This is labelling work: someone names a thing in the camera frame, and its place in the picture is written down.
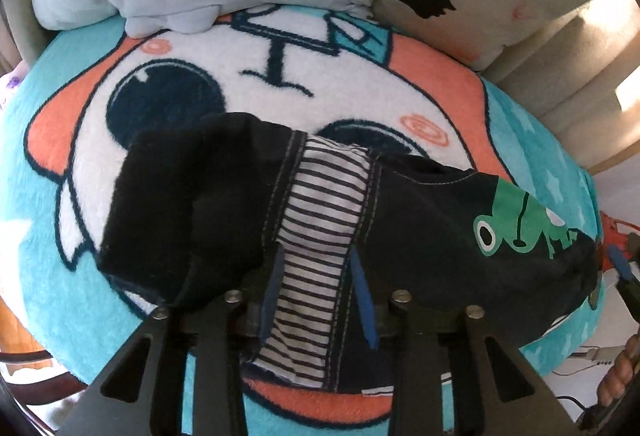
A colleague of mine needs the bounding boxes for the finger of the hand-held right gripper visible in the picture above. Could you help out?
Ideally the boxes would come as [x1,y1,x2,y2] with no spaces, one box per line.
[606,243,632,286]

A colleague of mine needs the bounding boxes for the beige padded headboard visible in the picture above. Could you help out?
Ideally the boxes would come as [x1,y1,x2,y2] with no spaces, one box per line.
[482,0,640,174]

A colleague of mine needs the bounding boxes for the black pants with frog print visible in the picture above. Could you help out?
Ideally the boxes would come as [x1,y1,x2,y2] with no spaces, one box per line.
[97,112,601,394]

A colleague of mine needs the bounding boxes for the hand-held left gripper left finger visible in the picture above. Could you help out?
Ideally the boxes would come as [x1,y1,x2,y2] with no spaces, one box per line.
[59,246,287,436]

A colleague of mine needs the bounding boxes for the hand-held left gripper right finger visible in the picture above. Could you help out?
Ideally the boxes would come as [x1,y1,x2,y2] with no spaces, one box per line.
[350,250,574,436]

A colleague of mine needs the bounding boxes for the person's right hand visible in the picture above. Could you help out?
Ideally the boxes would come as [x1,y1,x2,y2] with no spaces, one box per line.
[597,336,640,409]

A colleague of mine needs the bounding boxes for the cartoon printed fleece blanket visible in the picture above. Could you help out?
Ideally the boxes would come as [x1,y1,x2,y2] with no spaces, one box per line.
[0,3,603,436]

